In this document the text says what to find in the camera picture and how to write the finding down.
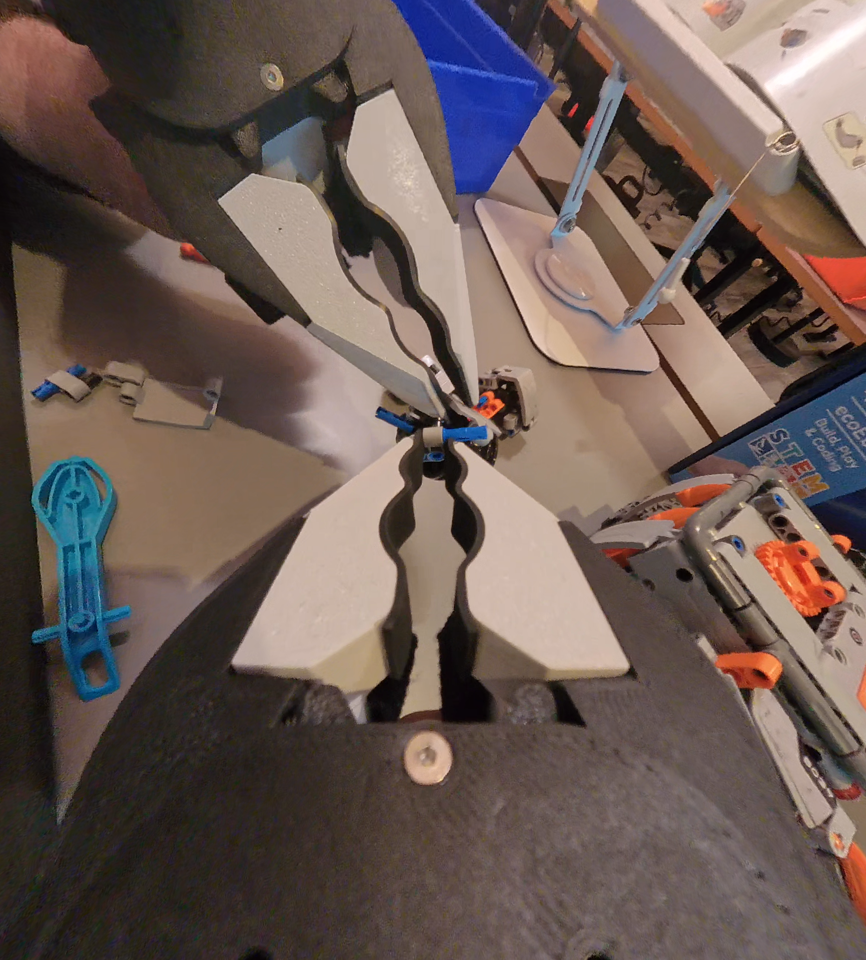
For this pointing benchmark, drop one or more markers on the dark grey orange block assembly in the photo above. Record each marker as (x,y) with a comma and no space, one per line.
(507,400)

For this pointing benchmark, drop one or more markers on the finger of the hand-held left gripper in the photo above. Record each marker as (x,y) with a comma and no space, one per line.
(297,240)
(417,210)

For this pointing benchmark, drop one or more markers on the orange object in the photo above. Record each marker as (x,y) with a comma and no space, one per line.
(859,282)

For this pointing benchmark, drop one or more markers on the small orange connector brick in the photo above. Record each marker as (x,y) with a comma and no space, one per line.
(189,249)

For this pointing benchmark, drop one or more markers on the blue plastic separator tool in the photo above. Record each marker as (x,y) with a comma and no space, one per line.
(80,526)

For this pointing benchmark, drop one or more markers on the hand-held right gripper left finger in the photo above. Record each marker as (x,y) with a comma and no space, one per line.
(320,600)

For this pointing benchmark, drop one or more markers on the person's left hand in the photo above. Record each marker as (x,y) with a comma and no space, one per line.
(49,104)

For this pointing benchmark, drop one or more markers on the blue robot kit box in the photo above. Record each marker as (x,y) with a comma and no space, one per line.
(837,421)

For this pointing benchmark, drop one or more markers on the grey curved panel piece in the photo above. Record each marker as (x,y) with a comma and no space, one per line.
(170,400)

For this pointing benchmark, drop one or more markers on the small grey blue pin connector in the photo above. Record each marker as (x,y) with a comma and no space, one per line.
(64,383)

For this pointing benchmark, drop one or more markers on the grey orange tracked toy robot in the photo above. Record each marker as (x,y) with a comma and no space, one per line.
(778,600)

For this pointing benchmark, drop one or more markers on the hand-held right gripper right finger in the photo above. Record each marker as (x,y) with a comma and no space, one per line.
(545,600)

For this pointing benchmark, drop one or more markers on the blue plastic storage bin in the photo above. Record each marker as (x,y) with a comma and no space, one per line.
(479,67)

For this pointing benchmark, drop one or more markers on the white desk stand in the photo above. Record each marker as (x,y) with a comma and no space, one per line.
(567,300)

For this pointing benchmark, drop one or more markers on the black wheel hub assembly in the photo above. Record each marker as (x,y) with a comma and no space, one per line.
(440,433)

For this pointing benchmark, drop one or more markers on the white instruction sheet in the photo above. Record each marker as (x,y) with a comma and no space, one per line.
(808,92)

